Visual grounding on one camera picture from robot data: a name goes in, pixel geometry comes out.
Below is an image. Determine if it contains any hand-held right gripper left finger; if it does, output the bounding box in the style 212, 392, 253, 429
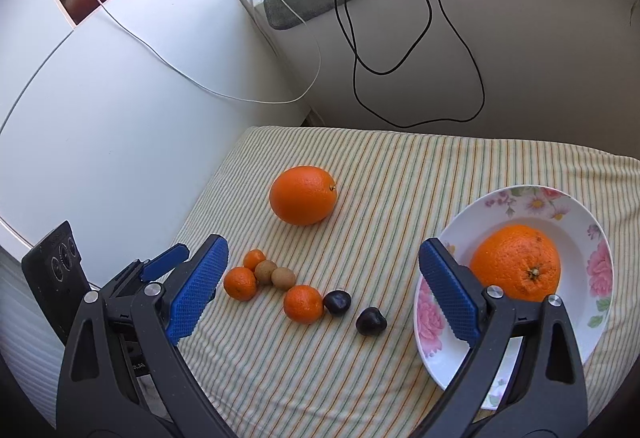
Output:
56, 234, 236, 438

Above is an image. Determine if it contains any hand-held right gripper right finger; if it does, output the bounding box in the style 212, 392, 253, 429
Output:
418, 238, 590, 438

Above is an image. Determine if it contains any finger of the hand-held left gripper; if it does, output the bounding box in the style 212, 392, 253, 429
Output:
102, 243, 191, 319

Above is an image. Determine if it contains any small mandarin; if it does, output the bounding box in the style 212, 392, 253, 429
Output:
283, 284, 325, 324
243, 249, 267, 273
223, 266, 258, 303

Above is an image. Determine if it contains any small plum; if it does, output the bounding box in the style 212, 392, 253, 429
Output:
355, 307, 388, 337
323, 289, 351, 317

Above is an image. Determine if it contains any floral white plate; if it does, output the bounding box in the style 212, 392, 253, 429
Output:
413, 185, 615, 411

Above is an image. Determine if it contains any large smooth orange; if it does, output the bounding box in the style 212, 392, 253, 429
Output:
269, 165, 338, 226

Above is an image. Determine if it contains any left brown kiwi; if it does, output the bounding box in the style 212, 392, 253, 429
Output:
254, 260, 278, 286

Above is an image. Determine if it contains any brown kiwi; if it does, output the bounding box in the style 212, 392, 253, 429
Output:
270, 267, 296, 291
254, 260, 278, 286

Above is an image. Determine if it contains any large bumpy orange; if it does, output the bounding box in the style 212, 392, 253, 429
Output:
469, 224, 562, 303

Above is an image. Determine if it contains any right brown kiwi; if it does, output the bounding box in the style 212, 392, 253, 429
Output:
270, 267, 296, 291

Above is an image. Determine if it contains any striped cloth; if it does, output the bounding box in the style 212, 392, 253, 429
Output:
135, 125, 640, 438

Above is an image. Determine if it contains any white cabinet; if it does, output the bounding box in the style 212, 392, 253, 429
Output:
0, 0, 313, 259

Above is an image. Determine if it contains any white cable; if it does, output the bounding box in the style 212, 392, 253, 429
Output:
42, 0, 323, 106

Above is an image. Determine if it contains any black cable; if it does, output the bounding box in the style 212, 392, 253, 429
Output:
334, 0, 486, 129

